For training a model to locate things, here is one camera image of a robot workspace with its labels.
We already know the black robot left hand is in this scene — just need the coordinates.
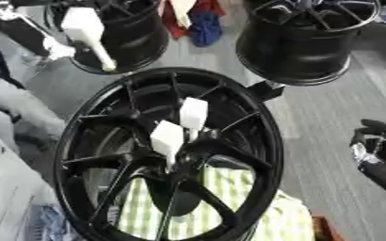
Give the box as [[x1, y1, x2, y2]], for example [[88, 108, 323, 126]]
[[66, 40, 120, 74]]

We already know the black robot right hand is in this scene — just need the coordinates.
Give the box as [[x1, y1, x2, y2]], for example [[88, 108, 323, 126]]
[[347, 118, 386, 211]]

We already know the black wheel rim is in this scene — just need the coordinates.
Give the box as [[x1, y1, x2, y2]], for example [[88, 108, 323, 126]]
[[42, 0, 172, 75], [233, 0, 383, 87]]

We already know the black block behind wheel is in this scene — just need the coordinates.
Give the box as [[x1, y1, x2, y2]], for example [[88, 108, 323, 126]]
[[247, 79, 287, 102]]

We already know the large black spoked wheel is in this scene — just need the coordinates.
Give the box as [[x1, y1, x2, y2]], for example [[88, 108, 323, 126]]
[[53, 66, 285, 241]]

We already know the brown wooden box edge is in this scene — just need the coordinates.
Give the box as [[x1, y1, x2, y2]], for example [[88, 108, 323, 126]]
[[310, 215, 348, 241]]

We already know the grey white fabric bundle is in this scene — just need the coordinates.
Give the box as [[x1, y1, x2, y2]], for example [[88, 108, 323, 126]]
[[0, 71, 68, 149]]

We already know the red cloth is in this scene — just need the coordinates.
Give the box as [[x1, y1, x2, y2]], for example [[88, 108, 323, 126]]
[[158, 0, 228, 40]]

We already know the pale cream cloth strip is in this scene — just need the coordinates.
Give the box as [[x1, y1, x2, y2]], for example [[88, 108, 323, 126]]
[[168, 0, 200, 30]]

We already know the blue cloth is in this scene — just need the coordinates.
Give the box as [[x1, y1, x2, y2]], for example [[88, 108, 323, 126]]
[[187, 10, 225, 48]]

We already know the white box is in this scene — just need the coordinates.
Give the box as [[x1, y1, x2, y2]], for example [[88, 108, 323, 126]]
[[0, 137, 58, 241]]

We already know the blue patterned bag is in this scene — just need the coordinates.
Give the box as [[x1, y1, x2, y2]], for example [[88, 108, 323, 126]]
[[29, 204, 87, 241]]

